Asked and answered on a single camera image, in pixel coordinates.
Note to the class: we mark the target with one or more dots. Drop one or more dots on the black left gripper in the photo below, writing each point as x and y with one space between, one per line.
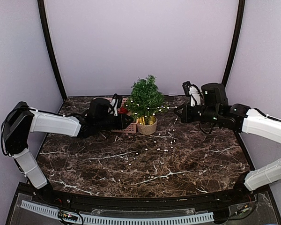
122 123

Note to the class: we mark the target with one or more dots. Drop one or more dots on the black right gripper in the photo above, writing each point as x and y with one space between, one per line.
186 117

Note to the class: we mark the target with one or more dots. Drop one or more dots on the small green christmas tree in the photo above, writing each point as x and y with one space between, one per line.
145 100

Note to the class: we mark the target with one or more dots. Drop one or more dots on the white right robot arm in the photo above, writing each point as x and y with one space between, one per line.
260 131

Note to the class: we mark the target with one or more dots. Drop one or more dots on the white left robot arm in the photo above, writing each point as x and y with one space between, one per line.
23 120

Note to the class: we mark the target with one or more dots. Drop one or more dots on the beige tree pot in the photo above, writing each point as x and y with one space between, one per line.
147 125

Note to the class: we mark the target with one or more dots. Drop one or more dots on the red ball ornament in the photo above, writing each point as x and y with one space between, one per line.
123 110

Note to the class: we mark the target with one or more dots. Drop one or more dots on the pink plastic basket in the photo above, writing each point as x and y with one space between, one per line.
129 125

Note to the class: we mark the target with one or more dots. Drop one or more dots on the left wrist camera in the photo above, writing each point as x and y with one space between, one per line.
115 104

